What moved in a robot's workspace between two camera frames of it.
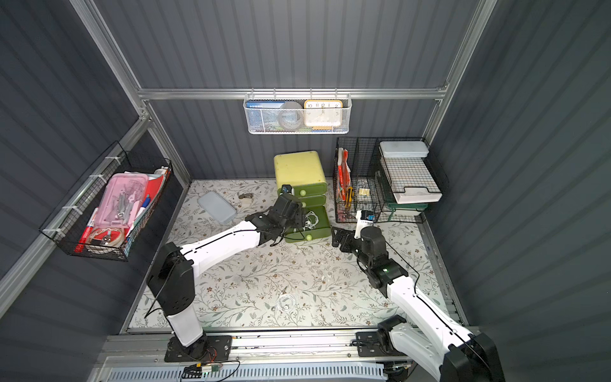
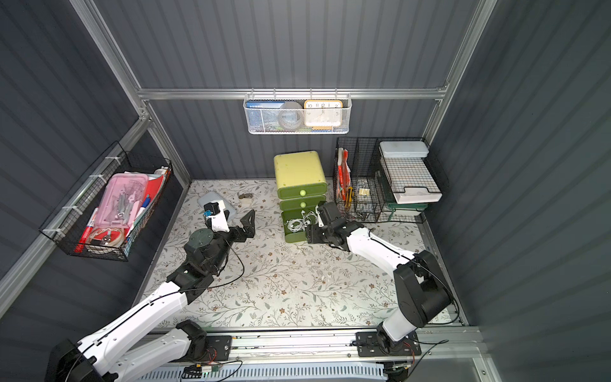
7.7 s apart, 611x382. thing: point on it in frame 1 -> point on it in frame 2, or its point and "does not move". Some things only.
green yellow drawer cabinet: x=304 y=174 does not move
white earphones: x=286 y=302 -> x=308 y=220
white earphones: x=308 y=225 does not move
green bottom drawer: x=317 y=227 does not move
